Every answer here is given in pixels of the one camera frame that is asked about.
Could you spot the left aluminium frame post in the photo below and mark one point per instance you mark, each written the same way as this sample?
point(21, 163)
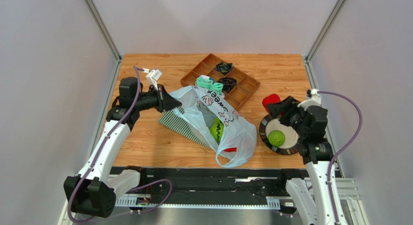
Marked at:
point(90, 4)

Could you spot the orange red wrinkled fruit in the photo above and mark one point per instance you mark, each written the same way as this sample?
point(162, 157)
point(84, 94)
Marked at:
point(230, 149)

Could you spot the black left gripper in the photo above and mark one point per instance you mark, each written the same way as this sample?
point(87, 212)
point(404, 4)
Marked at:
point(162, 99)

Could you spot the red bell pepper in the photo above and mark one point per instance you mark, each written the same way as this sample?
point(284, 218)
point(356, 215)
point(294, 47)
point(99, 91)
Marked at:
point(270, 99)

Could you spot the light blue printed plastic bag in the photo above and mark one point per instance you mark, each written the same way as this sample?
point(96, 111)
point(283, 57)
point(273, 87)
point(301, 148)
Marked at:
point(238, 132)

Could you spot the right aluminium frame post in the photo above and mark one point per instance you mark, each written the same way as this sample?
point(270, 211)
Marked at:
point(325, 29)

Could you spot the green custard apple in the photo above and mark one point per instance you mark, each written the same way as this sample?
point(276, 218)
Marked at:
point(276, 138)

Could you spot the aluminium frame post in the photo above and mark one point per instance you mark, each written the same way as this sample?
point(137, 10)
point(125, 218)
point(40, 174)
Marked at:
point(90, 4)
point(325, 29)

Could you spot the green white striped cloth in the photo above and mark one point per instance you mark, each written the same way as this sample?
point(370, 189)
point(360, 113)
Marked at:
point(180, 127)

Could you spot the teal white sock pair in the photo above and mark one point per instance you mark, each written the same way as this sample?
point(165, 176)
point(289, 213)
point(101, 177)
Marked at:
point(208, 82)

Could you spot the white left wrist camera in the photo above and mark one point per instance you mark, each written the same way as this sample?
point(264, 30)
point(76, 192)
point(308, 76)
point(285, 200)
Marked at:
point(152, 76)

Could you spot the black round plate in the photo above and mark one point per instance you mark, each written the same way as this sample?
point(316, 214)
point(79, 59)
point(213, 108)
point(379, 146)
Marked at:
point(269, 124)

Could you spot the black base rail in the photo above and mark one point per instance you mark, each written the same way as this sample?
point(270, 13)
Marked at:
point(232, 189)

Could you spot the brown wooden divided tray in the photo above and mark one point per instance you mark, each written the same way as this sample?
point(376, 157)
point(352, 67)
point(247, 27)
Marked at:
point(238, 86)

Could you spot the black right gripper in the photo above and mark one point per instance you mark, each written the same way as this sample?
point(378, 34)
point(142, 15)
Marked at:
point(285, 108)

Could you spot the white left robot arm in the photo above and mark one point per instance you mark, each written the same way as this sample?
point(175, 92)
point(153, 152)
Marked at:
point(91, 192)

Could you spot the green watermelon toy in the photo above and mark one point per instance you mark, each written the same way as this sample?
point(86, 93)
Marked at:
point(217, 129)

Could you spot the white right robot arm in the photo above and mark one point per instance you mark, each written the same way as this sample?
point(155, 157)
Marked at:
point(309, 120)

